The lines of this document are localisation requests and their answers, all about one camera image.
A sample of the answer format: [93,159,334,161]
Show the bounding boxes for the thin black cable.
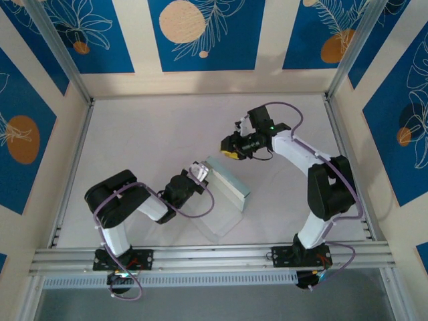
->
[249,150,276,162]

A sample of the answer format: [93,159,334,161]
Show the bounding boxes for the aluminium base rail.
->
[28,241,393,278]

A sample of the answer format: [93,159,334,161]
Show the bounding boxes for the grey slotted cable duct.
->
[42,271,299,291]

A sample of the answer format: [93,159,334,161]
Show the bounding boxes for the aluminium frame post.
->
[16,276,46,321]
[379,267,417,321]
[23,0,94,105]
[324,0,392,101]

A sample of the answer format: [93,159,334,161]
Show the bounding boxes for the aluminium table side rail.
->
[322,93,382,243]
[48,100,96,248]

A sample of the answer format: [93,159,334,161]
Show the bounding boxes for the electronics board with green light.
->
[106,270,138,296]
[296,267,332,292]

